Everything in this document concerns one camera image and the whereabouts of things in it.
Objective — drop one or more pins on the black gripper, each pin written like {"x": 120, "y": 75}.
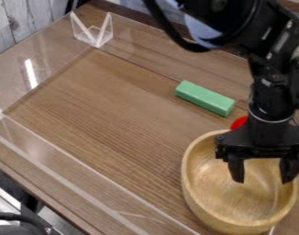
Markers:
{"x": 264, "y": 137}

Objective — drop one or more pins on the red plush fruit green leaf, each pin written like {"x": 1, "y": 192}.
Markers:
{"x": 239, "y": 122}

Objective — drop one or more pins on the wooden bowl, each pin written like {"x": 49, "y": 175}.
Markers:
{"x": 234, "y": 208}

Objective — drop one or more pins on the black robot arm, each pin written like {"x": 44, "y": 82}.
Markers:
{"x": 263, "y": 29}

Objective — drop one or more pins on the green foam block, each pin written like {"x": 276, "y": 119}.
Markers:
{"x": 204, "y": 98}

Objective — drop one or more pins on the black metal stand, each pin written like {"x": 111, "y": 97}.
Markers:
{"x": 33, "y": 222}

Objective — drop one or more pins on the clear acrylic tray wall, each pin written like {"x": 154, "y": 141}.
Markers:
{"x": 98, "y": 205}

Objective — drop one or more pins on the clear acrylic corner bracket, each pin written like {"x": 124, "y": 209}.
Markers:
{"x": 94, "y": 36}

